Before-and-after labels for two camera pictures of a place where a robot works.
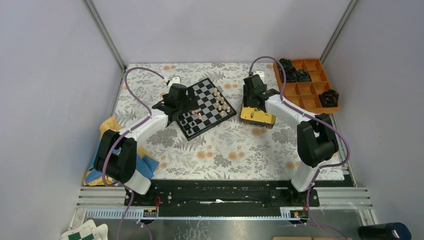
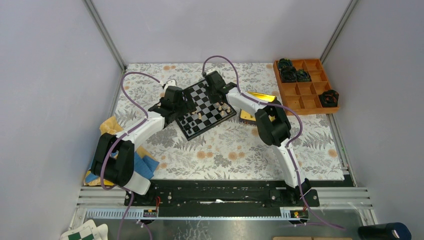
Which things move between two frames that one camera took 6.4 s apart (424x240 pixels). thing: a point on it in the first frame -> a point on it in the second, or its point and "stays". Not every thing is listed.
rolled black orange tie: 329,98 stays
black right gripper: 246,101 -> 212,100
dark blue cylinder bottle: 391,231 stays
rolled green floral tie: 303,75 stays
